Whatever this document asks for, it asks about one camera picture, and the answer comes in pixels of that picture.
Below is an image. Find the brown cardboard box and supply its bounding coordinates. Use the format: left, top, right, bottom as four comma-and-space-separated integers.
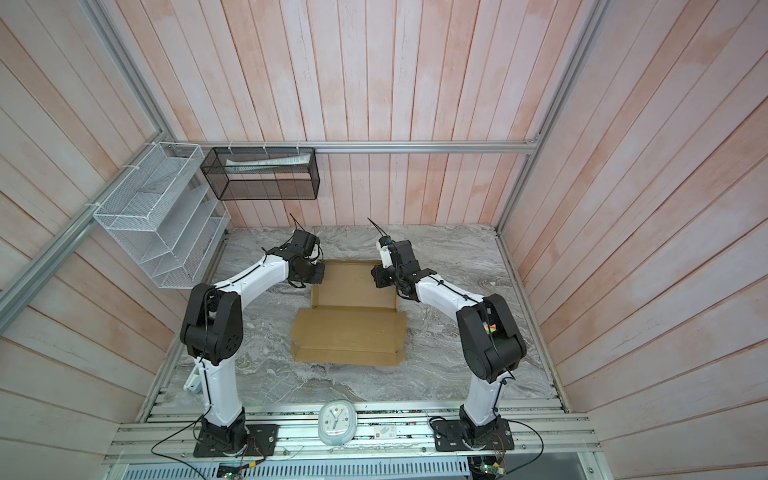
290, 260, 407, 367

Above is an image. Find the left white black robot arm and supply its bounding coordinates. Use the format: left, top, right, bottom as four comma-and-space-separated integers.
180, 228, 325, 457

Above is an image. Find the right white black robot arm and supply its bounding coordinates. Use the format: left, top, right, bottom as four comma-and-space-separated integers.
371, 234, 527, 451

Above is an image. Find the white paper in basket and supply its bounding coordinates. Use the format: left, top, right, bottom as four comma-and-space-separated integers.
224, 154, 312, 174

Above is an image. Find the pale blue alarm clock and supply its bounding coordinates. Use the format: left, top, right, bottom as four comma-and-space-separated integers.
318, 400, 358, 446

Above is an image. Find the small white label card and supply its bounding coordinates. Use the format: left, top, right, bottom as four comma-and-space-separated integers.
373, 425, 398, 440

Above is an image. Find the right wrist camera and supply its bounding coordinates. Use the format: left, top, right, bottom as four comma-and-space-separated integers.
377, 235, 392, 269

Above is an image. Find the black mesh wall basket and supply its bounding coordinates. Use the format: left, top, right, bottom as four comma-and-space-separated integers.
201, 146, 321, 201

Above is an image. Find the white wire mesh shelf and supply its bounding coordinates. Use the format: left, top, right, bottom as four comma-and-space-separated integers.
94, 142, 230, 290

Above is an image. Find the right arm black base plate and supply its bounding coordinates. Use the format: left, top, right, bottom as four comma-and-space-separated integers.
428, 416, 515, 453

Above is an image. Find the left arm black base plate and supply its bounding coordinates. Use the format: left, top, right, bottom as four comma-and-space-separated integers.
193, 423, 279, 458

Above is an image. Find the aluminium front rail frame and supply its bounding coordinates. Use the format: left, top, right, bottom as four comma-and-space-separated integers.
104, 400, 612, 479

